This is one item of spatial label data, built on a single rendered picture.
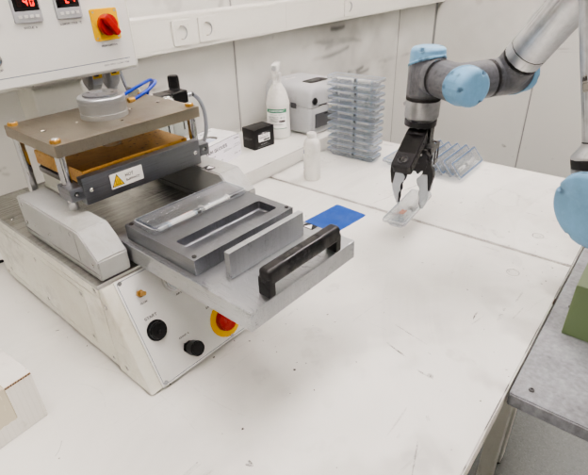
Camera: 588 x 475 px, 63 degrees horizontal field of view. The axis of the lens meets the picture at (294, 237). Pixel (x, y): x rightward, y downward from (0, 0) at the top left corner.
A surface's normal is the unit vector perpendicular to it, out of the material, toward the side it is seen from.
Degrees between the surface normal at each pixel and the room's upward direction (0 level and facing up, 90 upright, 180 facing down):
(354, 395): 0
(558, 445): 0
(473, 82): 90
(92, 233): 41
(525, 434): 0
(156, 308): 65
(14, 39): 90
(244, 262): 90
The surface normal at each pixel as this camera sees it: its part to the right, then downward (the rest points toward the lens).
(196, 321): 0.68, -0.09
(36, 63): 0.76, 0.31
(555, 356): -0.03, -0.87
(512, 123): -0.62, 0.40
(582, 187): -0.90, 0.34
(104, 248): 0.47, -0.46
